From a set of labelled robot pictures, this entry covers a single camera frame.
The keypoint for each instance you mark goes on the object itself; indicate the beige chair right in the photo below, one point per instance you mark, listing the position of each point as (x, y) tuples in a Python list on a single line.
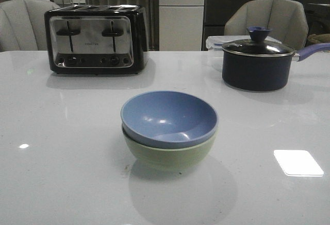
[(286, 18)]

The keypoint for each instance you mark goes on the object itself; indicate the blue bowl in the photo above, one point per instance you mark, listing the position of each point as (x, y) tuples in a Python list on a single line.
[(168, 119)]

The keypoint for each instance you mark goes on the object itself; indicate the clear plastic food container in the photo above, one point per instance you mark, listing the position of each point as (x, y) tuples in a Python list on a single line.
[(216, 42)]

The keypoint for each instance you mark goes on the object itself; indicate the glass pot lid blue knob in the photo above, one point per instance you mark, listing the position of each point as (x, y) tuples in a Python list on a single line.
[(257, 45)]

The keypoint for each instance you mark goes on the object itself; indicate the dark blue saucepan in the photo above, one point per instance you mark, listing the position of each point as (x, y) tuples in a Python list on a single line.
[(263, 73)]

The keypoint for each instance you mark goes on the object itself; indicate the green bowl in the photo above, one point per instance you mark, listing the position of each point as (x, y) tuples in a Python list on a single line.
[(169, 159)]

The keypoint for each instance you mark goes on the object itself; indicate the beige chair left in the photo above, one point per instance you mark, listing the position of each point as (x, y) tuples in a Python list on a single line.
[(23, 25)]

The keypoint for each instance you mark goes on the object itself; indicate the black chrome four-slot toaster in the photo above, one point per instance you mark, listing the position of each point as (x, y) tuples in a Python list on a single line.
[(97, 39)]

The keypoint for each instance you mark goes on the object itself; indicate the beige chair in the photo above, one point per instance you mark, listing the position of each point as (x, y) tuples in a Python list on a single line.
[(23, 25), (286, 18)]

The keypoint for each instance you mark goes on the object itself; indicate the dark counter unit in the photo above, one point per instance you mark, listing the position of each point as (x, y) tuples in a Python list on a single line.
[(227, 11)]

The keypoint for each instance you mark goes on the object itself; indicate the white cabinet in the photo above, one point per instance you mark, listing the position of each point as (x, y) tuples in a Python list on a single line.
[(180, 25)]

